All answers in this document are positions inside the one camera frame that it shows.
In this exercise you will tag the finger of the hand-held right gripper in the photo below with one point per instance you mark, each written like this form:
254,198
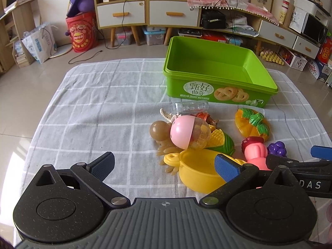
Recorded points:
321,152
277,162

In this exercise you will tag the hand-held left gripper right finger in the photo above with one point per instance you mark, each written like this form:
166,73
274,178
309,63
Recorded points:
225,168

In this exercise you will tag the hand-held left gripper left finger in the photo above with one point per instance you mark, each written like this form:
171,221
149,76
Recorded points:
102,164

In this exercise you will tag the pink toy vegetable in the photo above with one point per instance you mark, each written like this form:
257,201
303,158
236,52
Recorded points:
255,151

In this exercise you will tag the yellow toy pot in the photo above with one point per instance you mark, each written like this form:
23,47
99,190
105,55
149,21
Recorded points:
197,173

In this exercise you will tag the pink capsule pig toy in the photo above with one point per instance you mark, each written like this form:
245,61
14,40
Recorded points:
181,132

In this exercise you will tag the brown toy octopus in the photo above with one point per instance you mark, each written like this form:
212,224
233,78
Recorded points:
158,131

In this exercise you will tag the green biscuit box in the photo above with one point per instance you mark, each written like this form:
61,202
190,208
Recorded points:
207,64

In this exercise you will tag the purple toy grapes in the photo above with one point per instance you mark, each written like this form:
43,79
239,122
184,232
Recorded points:
276,148

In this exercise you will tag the toy corn cob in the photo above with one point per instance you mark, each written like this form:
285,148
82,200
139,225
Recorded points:
220,140

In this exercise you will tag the yellow toy pumpkin green leaves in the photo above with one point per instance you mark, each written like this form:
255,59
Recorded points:
243,124

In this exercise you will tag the small orange brown toy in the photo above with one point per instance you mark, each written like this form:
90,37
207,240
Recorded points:
205,118

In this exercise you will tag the grey checked blanket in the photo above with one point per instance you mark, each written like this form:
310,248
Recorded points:
103,109

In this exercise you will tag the clear plastic bottle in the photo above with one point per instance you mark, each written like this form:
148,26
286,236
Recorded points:
189,107

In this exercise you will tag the white blue printed box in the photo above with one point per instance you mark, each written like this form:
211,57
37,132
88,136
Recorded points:
317,70

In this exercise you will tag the white box red print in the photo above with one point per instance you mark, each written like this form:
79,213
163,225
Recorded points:
295,61

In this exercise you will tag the red gold box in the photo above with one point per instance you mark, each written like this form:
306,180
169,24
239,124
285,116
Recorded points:
325,50

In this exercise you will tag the yellow egg tray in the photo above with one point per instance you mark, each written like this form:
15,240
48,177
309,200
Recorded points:
272,57

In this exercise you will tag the small white stand drawer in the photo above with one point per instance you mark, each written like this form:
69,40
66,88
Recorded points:
302,44

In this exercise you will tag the round white floor base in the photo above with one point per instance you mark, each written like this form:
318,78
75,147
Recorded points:
61,55

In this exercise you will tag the wooden cabinet with drawers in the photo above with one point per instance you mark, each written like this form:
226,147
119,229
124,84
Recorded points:
257,46

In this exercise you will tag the black microwave oven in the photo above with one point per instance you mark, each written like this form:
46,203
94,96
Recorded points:
313,28

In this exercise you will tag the wooden shelf cabinet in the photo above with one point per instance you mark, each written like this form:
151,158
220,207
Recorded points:
168,35
112,37

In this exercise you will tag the clear storage box pastel contents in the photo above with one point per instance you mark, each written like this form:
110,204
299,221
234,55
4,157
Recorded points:
234,40

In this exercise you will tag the clear storage box pink contents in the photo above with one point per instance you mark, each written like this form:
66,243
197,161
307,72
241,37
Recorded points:
124,37

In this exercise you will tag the large white stand drawer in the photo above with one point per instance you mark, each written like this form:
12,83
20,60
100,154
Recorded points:
269,31

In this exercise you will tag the red flat box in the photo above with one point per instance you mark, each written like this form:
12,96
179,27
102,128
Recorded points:
215,36

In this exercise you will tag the red printed bucket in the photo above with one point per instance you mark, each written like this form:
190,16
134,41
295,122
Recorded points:
80,33

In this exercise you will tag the white paper bag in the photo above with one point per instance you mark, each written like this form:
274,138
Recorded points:
39,44

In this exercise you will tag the clear storage box blue lid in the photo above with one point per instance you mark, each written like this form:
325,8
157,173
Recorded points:
154,37

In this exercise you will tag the black flat device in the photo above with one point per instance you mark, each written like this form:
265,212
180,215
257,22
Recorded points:
190,32

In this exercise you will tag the pile of papers and bags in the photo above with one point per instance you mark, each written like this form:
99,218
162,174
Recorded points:
241,24

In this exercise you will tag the pale tall bottle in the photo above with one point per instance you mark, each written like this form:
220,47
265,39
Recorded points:
283,14

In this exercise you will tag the white appliance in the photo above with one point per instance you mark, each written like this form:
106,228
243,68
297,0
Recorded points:
311,5

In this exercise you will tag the black bag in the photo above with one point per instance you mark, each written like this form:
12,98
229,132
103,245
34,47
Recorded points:
212,19

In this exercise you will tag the purple plush toy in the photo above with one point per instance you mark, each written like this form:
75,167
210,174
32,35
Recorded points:
85,2

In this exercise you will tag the wooden desk shelf unit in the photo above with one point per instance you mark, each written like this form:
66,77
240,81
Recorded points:
20,18

